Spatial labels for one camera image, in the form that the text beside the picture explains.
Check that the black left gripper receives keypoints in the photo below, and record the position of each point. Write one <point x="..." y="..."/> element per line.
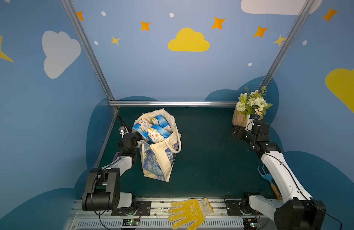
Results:
<point x="134" y="137"/>

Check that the flower pot with white flowers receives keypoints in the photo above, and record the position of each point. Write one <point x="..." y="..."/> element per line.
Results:
<point x="250" y="104"/>

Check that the cream canvas tote bag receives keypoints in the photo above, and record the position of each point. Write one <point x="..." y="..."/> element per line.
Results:
<point x="158" y="158"/>

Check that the purple pink spatula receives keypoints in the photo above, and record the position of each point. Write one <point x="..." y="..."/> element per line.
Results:
<point x="116" y="156"/>

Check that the left green circuit board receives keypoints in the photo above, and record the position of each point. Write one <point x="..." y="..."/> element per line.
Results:
<point x="130" y="222"/>

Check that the green circuit board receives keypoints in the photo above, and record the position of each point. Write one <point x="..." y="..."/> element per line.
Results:
<point x="130" y="222"/>
<point x="250" y="224"/>

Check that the blue garden rake wooden handle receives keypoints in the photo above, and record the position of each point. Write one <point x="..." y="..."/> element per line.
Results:
<point x="268" y="177"/>

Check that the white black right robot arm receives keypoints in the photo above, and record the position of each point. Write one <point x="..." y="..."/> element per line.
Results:
<point x="294" y="208"/>

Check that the aluminium rail front frame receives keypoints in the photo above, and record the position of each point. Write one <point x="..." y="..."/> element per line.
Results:
<point x="158" y="219"/>

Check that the yellow knit work glove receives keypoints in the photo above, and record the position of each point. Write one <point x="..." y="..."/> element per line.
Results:
<point x="191" y="211"/>

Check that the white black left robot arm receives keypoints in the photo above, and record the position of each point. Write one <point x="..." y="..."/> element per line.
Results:
<point x="102" y="192"/>

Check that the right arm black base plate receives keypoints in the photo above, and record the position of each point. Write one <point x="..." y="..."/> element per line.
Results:
<point x="239" y="208"/>

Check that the blue white tissue pack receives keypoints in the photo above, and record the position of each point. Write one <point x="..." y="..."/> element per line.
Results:
<point x="157" y="134"/>
<point x="161" y="121"/>
<point x="144" y="134"/>
<point x="144" y="124"/>

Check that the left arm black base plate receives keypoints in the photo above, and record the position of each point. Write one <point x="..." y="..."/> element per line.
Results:
<point x="139" y="208"/>

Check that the right green circuit board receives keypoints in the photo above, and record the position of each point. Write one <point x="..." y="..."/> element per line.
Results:
<point x="250" y="224"/>

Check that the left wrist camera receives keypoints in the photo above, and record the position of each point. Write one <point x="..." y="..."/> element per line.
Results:
<point x="123" y="130"/>

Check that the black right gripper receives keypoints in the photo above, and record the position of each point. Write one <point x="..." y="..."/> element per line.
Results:
<point x="241" y="133"/>

